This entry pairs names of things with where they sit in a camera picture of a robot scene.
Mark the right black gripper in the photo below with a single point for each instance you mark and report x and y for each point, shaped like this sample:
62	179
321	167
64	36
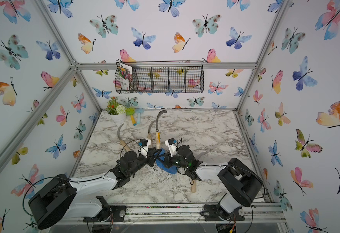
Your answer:
167	158

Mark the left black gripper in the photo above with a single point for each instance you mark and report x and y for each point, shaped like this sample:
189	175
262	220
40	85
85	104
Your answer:
149	158

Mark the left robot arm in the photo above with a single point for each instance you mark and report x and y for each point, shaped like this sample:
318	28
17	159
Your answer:
66	198

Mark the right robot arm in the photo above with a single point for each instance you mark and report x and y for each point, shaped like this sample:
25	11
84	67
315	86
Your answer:
242	183

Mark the green yellow toy brush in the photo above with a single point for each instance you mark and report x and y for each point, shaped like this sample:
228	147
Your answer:
130	112

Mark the light blue toy tool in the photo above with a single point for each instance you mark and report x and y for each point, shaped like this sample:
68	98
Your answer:
139	112

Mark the potted artificial plant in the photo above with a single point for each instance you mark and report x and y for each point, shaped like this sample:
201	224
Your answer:
116	110

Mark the colourful booklet in basket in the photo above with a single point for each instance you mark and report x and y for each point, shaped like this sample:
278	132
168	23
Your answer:
125	76

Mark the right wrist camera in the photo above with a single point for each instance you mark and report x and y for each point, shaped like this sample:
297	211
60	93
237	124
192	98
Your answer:
172	146

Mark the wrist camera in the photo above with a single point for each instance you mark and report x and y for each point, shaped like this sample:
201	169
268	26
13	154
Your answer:
144	145
172	146

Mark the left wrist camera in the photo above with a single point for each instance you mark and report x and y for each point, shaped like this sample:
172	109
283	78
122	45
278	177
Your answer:
144	145

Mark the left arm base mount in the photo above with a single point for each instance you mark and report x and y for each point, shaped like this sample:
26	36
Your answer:
108	213

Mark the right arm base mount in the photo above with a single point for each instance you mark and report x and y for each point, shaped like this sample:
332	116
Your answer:
214	212

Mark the black wire basket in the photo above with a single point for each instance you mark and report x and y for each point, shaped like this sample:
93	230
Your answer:
164	77

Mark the aluminium front rail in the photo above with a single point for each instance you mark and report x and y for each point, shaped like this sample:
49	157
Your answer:
174	213

